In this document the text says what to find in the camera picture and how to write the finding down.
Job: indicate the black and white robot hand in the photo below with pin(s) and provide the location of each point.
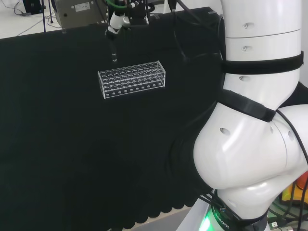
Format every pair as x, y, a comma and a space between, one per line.
117, 21

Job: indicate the clear glass test tube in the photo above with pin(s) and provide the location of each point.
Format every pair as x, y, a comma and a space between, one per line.
113, 51

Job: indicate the clear plastic test tube rack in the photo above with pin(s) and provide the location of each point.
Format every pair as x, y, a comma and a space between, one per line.
132, 79

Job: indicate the grey metal box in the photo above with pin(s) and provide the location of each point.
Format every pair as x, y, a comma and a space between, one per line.
79, 12

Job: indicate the black tripod pole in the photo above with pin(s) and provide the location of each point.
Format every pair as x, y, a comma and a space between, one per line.
44, 14

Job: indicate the black bench cloth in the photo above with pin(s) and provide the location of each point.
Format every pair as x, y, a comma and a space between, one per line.
72, 132

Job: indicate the yellow stop button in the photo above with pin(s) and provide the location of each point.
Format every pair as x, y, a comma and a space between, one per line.
294, 192

